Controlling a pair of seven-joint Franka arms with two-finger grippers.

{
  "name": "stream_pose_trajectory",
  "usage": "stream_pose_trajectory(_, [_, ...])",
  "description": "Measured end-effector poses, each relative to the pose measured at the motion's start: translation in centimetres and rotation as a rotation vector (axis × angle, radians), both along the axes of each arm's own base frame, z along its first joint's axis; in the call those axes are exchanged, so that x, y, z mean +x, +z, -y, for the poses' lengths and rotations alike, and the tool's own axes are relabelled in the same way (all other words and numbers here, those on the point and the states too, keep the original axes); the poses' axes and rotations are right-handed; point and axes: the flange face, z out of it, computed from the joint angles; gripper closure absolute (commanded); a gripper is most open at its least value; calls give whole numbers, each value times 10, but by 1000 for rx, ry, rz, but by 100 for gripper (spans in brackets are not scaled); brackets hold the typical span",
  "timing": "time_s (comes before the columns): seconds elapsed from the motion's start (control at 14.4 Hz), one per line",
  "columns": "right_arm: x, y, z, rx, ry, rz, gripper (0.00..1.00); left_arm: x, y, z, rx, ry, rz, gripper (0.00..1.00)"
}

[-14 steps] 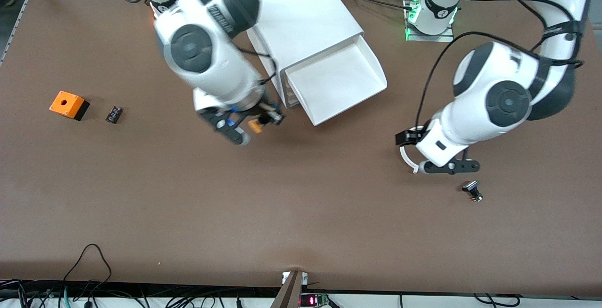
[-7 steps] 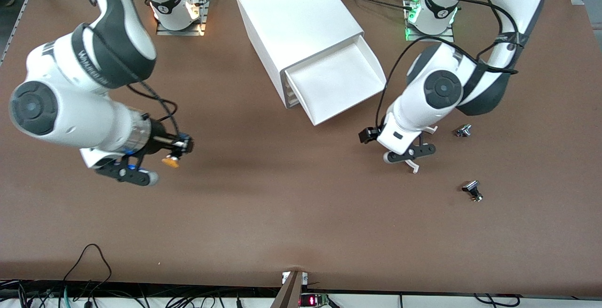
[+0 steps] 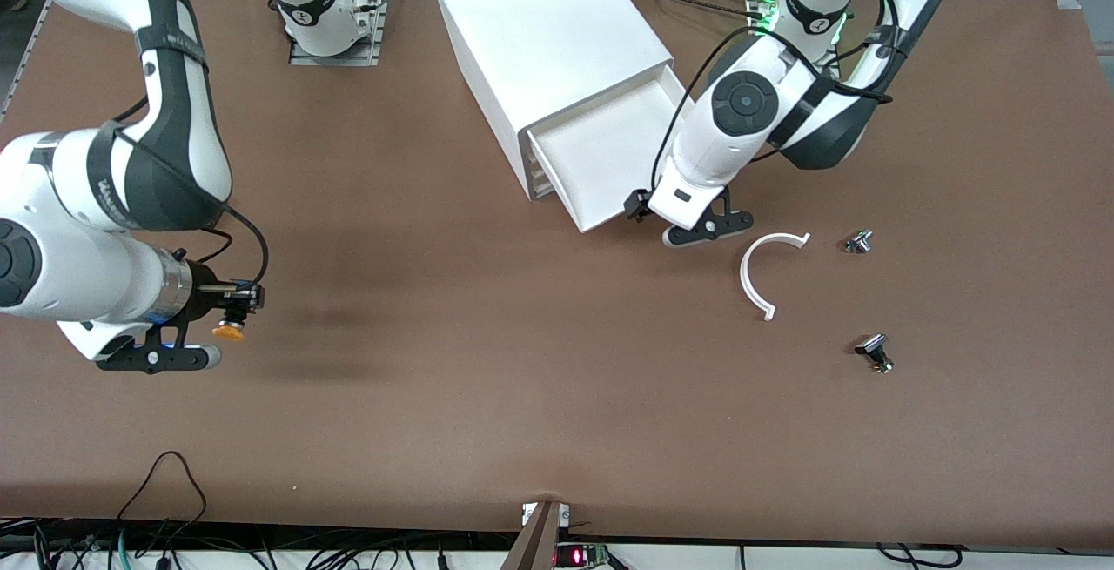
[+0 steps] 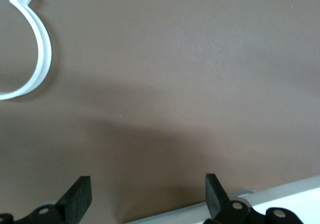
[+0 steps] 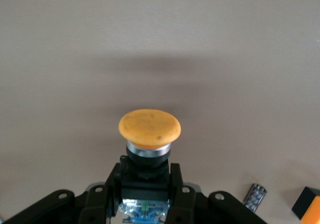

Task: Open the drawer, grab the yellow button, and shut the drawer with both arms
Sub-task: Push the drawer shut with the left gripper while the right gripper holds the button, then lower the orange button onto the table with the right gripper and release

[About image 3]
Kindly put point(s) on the black headed switch part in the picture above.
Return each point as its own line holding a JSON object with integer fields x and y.
{"x": 870, "y": 345}

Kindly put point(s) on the brown camera mount bracket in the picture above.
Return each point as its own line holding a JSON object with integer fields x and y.
{"x": 531, "y": 548}

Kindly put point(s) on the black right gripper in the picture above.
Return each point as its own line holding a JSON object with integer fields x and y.
{"x": 206, "y": 284}

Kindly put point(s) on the white curved plastic arc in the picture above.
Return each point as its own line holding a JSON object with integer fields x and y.
{"x": 744, "y": 278}

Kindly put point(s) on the orange push button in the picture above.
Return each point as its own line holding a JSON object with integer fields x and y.
{"x": 229, "y": 331}

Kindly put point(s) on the small silver switch part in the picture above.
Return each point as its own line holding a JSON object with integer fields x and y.
{"x": 858, "y": 243}

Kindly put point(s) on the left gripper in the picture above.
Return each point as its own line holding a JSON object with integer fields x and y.
{"x": 638, "y": 204}

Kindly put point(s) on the device with red display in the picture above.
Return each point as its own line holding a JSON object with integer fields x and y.
{"x": 579, "y": 556}

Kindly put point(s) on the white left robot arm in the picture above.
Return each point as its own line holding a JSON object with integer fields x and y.
{"x": 714, "y": 144}

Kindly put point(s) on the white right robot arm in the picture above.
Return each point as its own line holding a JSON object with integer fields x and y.
{"x": 70, "y": 248}

